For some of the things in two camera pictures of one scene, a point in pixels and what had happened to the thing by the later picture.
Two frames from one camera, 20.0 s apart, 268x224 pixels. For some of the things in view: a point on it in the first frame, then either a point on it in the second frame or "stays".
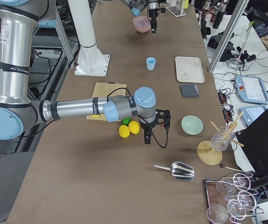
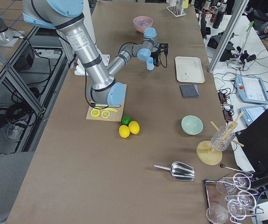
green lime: x=126 y=121 stays
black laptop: x=262 y=141 stays
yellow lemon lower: x=124 y=131 stays
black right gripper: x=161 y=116 to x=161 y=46
